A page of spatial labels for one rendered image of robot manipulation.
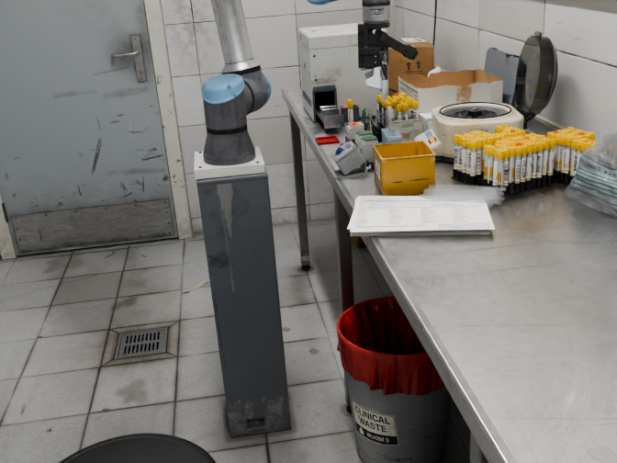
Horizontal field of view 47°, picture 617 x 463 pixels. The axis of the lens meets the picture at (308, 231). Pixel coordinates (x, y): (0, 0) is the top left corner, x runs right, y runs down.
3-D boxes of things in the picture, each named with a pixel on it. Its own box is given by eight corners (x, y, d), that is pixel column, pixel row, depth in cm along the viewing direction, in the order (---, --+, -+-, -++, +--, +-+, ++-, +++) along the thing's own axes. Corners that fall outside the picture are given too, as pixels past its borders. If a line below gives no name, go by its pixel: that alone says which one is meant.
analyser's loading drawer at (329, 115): (315, 115, 252) (314, 100, 250) (333, 113, 253) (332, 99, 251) (324, 129, 233) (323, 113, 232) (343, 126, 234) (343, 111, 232)
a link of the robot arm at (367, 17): (389, 3, 190) (391, 5, 183) (389, 21, 192) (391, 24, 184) (362, 5, 191) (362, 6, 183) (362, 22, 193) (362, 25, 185)
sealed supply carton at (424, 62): (369, 81, 317) (368, 39, 310) (422, 77, 317) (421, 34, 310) (377, 94, 288) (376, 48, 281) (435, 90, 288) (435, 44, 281)
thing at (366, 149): (360, 159, 205) (359, 137, 202) (375, 157, 205) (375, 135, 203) (363, 163, 201) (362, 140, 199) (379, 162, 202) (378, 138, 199)
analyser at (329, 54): (303, 107, 276) (297, 28, 264) (372, 100, 278) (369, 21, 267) (314, 125, 247) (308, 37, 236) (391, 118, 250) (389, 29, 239)
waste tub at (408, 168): (373, 182, 185) (372, 144, 181) (423, 177, 186) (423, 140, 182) (382, 198, 173) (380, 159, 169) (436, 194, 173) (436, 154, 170)
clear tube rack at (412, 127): (375, 129, 236) (375, 107, 233) (405, 126, 237) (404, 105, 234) (391, 144, 217) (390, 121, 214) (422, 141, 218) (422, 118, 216)
